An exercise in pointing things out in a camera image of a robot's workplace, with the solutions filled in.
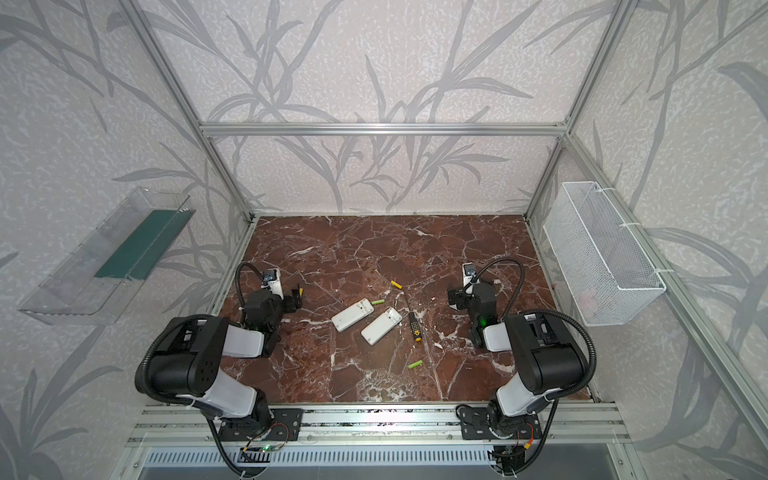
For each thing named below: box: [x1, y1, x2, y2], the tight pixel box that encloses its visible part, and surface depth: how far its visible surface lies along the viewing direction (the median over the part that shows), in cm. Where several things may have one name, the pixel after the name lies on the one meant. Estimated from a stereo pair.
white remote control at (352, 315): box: [331, 298, 375, 333], surface depth 95 cm
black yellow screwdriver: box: [403, 290, 422, 342], surface depth 91 cm
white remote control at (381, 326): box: [360, 307, 403, 346], surface depth 92 cm
